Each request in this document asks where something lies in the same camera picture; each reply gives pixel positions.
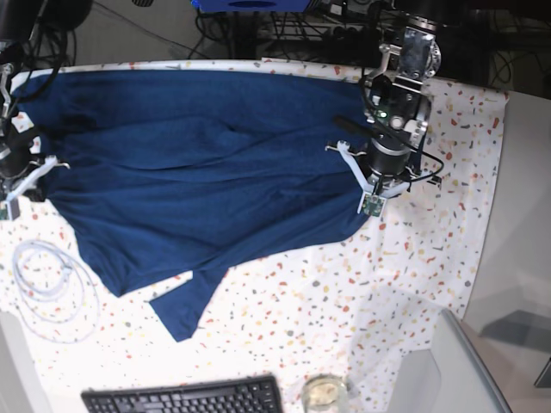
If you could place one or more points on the dark blue t-shirt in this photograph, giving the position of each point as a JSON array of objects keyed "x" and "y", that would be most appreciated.
[{"x": 194, "y": 171}]

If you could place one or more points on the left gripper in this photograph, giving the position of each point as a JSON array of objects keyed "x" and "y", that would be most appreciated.
[{"x": 384, "y": 172}]

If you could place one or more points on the black power strip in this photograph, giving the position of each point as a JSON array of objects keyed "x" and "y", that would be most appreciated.
[{"x": 297, "y": 31}]

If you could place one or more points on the glass jar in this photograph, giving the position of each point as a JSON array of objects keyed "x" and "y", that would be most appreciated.
[{"x": 325, "y": 393}]

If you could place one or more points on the terrazzo patterned tablecloth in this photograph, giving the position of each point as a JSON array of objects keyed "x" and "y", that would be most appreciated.
[{"x": 353, "y": 308}]

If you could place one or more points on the black keyboard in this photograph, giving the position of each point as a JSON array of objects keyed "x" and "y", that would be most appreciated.
[{"x": 250, "y": 395}]

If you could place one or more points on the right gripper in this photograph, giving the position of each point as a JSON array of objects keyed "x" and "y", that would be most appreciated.
[{"x": 13, "y": 188}]

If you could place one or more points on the blue box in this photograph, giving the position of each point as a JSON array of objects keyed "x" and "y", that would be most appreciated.
[{"x": 215, "y": 6}]

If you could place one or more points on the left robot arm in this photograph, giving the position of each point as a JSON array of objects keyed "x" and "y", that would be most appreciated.
[{"x": 397, "y": 111}]

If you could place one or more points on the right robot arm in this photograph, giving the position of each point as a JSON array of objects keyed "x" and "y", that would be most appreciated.
[{"x": 34, "y": 47}]

